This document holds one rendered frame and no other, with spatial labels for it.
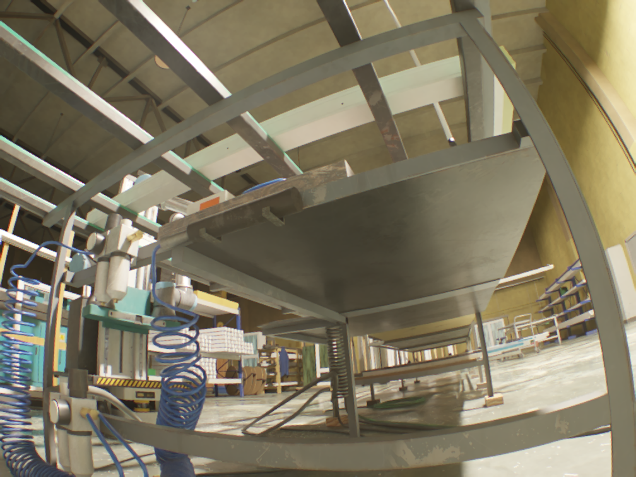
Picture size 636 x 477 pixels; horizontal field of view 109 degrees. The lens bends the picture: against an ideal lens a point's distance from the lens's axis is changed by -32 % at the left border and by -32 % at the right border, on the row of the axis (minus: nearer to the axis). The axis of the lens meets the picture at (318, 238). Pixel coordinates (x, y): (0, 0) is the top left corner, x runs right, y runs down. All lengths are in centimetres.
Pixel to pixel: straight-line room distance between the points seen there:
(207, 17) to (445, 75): 866
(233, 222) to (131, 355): 195
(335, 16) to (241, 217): 36
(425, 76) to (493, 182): 34
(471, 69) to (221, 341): 612
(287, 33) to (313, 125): 855
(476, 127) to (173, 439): 88
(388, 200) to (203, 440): 43
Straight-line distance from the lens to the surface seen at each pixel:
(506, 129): 99
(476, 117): 84
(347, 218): 55
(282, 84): 62
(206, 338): 649
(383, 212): 55
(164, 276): 638
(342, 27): 60
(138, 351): 237
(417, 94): 79
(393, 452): 36
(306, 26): 917
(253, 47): 965
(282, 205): 47
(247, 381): 817
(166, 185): 103
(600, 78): 924
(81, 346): 237
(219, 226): 53
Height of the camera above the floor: 31
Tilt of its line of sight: 24 degrees up
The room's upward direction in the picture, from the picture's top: 5 degrees counter-clockwise
